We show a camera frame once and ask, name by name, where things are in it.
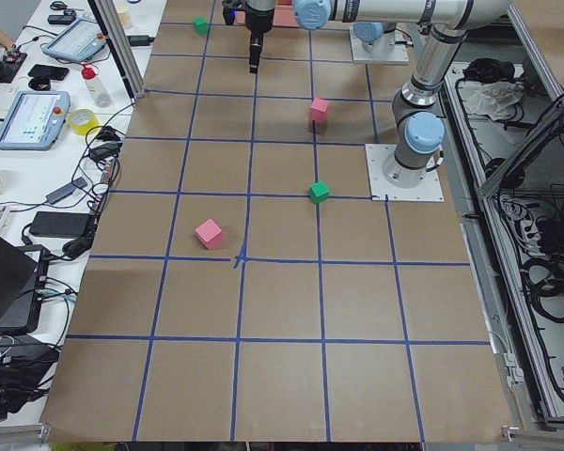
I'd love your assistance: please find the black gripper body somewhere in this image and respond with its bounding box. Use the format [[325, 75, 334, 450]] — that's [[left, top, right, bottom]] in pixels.
[[244, 0, 275, 32]]

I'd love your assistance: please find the pink cube near arm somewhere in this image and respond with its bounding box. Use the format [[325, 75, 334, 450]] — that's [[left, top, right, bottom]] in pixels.
[[308, 98, 330, 125]]

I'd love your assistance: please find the pink plastic bin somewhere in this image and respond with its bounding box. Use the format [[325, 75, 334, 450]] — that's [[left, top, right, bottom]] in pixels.
[[274, 5, 298, 27]]

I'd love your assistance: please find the green cube by table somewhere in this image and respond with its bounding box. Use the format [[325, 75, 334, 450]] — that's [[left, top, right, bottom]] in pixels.
[[193, 17, 210, 36]]

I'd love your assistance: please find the green cube far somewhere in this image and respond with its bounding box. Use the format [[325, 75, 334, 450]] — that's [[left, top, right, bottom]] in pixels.
[[308, 180, 330, 204]]

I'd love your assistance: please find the squeeze bottle red cap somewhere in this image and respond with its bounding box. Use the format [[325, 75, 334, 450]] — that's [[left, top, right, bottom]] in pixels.
[[81, 63, 112, 108]]

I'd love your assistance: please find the teach pendant upper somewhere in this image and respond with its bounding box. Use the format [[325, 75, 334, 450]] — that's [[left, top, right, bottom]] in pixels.
[[42, 18, 106, 63]]

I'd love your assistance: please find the teach pendant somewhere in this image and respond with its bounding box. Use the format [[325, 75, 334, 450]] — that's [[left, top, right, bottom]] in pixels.
[[0, 91, 71, 150], [42, 18, 106, 63]]

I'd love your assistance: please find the yellow tape roll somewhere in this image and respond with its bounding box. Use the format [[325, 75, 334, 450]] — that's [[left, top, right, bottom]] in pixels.
[[67, 109, 100, 136]]

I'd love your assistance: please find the pink cube centre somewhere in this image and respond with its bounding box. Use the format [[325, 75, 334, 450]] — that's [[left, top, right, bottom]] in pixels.
[[195, 219, 225, 250]]

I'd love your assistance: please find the black smartphone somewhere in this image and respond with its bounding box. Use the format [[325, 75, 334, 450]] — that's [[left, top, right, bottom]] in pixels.
[[27, 64, 70, 81]]

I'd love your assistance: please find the teach pendant lower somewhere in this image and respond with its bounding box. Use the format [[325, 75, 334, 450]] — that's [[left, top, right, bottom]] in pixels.
[[0, 91, 71, 150]]

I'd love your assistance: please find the black power adapter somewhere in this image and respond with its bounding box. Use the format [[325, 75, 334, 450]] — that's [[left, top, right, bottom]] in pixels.
[[29, 211, 90, 238]]

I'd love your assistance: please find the black laptop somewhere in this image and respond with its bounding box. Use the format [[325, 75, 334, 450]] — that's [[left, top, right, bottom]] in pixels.
[[0, 237, 49, 336]]

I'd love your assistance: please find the aluminium frame post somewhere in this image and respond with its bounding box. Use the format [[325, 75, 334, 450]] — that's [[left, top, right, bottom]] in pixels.
[[87, 0, 146, 101]]

